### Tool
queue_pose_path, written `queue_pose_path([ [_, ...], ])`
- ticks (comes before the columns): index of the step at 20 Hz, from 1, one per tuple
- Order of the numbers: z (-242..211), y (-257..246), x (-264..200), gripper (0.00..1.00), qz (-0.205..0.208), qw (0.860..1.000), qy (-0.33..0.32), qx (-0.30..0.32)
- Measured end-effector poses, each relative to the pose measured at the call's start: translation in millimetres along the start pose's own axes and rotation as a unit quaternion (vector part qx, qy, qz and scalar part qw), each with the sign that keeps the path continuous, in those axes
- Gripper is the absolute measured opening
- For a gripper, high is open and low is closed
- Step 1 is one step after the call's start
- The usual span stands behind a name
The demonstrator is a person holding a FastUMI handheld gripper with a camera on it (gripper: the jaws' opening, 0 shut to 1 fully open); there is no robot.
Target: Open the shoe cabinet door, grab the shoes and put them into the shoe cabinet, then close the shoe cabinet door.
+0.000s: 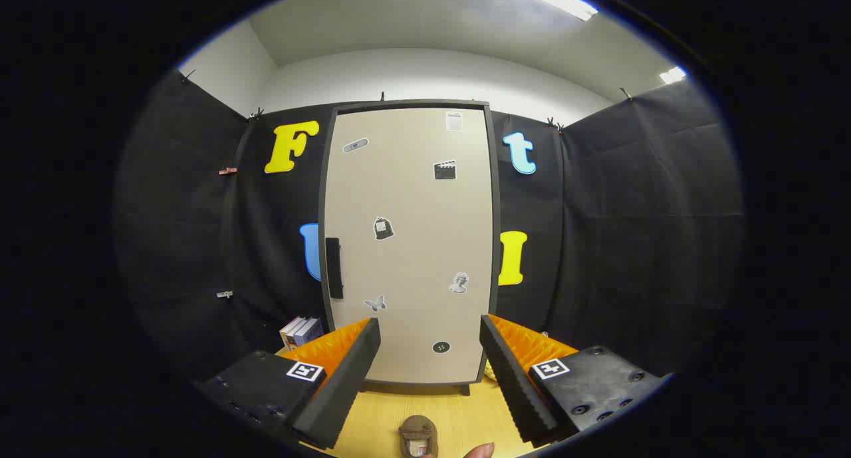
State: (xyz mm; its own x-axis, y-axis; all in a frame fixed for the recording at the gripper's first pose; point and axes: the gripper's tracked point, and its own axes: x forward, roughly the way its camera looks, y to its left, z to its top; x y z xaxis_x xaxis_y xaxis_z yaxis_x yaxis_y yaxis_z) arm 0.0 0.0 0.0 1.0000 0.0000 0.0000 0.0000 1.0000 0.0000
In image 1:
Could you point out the black backdrop cloth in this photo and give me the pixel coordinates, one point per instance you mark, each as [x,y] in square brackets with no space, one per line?
[631,212]

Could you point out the small ceiling light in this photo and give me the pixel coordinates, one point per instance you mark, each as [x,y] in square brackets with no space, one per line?
[673,75]

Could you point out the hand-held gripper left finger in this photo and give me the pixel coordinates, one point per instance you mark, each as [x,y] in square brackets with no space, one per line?
[346,385]

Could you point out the white book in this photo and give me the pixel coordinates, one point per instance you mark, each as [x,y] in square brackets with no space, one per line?
[290,330]

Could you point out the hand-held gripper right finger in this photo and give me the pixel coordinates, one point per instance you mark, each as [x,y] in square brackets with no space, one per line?
[515,385]

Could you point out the dark grey shoe cabinet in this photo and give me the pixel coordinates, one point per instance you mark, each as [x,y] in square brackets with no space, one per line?
[496,245]

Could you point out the brown fuzzy shoe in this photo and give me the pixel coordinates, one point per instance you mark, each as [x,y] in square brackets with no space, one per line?
[419,431]

